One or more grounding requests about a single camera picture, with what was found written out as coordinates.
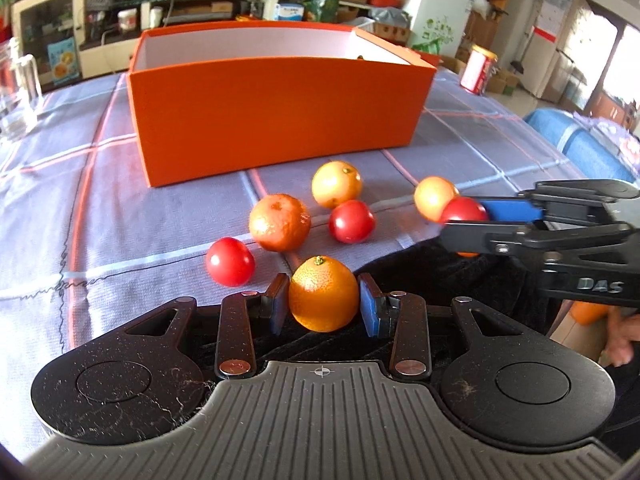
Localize red tomato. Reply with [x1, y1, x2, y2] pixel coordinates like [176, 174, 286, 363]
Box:
[329, 200, 376, 244]
[205, 237, 255, 287]
[438, 196, 489, 226]

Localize person's right hand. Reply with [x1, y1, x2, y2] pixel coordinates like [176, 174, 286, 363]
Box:
[605, 307, 640, 367]

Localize blue cushion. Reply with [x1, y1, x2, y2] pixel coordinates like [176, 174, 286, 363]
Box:
[524, 107, 639, 185]

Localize yellow orange right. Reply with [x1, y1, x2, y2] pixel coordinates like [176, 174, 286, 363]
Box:
[413, 176, 459, 222]

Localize large mottled orange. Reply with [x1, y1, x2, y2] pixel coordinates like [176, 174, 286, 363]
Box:
[248, 194, 311, 252]

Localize red drink can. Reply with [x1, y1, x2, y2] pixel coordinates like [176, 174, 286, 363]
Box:
[459, 44, 498, 96]

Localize yellow orange near box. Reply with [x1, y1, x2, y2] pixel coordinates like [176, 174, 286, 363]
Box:
[311, 160, 362, 209]

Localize plaid blue tablecloth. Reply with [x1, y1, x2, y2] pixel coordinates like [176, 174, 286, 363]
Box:
[1, 70, 578, 459]

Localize white mini fridge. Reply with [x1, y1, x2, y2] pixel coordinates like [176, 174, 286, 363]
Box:
[402, 0, 475, 58]

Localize orange cardboard box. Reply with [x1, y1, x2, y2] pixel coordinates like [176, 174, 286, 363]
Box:
[127, 21, 435, 188]

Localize white tv cabinet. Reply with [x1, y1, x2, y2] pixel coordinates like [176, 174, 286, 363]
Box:
[79, 35, 140, 79]

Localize clear glass jar mug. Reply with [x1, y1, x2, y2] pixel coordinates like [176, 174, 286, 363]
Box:
[1, 37, 42, 141]

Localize white glass door cabinet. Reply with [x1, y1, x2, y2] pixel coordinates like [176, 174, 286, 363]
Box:
[11, 0, 86, 91]

